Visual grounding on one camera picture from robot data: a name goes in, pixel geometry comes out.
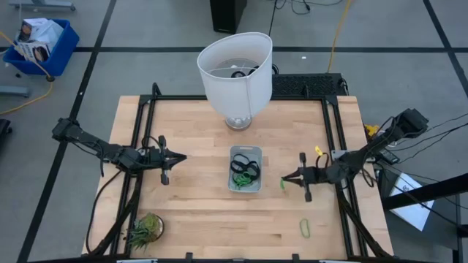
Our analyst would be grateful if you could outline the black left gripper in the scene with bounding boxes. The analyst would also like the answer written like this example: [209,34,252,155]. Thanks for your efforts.
[142,135,188,186]

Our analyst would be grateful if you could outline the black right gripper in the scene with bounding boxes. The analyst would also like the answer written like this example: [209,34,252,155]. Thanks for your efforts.
[281,152,330,203]

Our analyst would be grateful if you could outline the clear plastic bin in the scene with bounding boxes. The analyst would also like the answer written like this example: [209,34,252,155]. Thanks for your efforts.
[227,145,263,194]

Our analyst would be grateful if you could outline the small potted green succulent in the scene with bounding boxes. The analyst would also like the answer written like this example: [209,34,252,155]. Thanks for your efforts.
[127,213,165,251]

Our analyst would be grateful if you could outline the white shade table lamp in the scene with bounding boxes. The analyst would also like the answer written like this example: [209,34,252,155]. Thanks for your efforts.
[196,31,273,132]

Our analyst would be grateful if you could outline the black perforated panel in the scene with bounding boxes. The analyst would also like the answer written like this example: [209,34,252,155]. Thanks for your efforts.
[271,72,349,98]

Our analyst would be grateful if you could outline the black power brick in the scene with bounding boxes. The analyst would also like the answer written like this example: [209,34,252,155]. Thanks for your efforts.
[380,149,401,164]

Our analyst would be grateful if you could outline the white paper box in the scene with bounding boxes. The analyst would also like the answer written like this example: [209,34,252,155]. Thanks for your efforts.
[389,172,436,232]

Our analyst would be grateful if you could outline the black metal beam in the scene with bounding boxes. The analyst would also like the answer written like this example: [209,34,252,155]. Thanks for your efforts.
[382,173,468,211]

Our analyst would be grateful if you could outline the blue plastic tote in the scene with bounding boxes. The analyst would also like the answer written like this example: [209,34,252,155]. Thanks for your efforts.
[3,18,80,82]

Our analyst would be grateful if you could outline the black cabinet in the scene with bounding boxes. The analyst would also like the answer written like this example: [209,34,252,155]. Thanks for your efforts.
[209,0,248,34]

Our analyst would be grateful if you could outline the short grey stand foot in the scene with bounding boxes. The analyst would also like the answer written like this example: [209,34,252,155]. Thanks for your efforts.
[0,85,30,98]

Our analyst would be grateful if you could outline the small white printed box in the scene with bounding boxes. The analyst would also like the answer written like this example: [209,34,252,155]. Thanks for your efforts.
[16,41,52,63]

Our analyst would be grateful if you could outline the large white printed box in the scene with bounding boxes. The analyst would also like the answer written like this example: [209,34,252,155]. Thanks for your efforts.
[16,18,64,47]

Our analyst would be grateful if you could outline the long grey stand foot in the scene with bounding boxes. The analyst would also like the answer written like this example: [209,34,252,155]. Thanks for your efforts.
[9,0,76,12]

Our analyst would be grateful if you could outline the black metal table frame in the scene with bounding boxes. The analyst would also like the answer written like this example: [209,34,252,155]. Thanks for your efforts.
[86,83,393,261]

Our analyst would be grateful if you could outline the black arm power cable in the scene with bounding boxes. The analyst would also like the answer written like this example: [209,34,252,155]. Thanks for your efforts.
[85,169,124,255]

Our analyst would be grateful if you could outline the long yellow floor cable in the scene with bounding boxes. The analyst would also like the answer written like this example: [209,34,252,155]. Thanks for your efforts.
[327,0,352,73]

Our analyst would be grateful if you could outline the yellow cable by tote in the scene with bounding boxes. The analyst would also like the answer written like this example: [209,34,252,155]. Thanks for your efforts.
[0,31,55,116]

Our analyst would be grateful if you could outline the black floor cables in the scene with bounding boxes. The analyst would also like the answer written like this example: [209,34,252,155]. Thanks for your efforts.
[268,0,344,37]

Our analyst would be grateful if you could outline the thin black cables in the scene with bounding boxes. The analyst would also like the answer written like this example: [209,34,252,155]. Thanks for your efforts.
[398,113,468,164]

